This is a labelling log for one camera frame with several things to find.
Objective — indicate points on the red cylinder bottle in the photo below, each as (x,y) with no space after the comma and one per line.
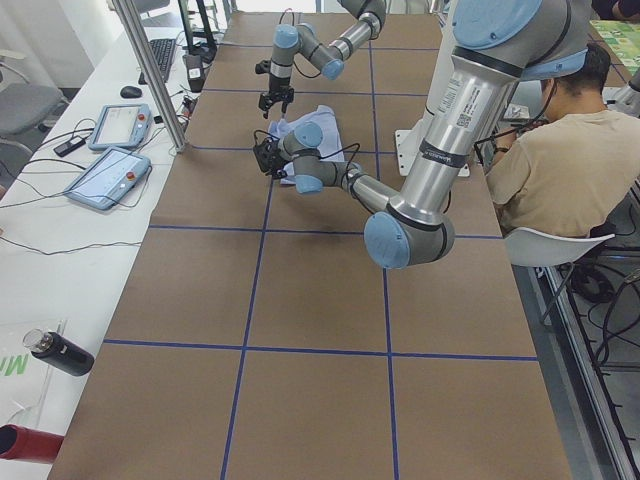
(25,444)

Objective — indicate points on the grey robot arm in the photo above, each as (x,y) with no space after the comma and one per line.
(301,39)
(492,46)

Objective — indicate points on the grey office chair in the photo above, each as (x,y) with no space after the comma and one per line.
(25,105)

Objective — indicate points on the grey teach pendant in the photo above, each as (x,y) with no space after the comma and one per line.
(108,179)
(124,126)

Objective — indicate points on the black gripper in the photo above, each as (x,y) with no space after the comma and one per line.
(277,85)
(270,151)

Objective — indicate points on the black computer mouse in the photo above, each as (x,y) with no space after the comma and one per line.
(130,92)

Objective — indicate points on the blue striped button shirt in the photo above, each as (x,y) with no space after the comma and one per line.
(305,142)

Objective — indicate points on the black water bottle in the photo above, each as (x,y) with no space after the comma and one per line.
(57,351)

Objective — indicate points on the aluminium frame post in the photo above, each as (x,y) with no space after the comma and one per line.
(136,34)

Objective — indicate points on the person in beige shirt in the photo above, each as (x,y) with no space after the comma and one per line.
(566,176)

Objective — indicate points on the white plastic chair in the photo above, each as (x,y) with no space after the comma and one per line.
(527,247)

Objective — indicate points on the black keyboard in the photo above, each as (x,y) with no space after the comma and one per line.
(163,50)

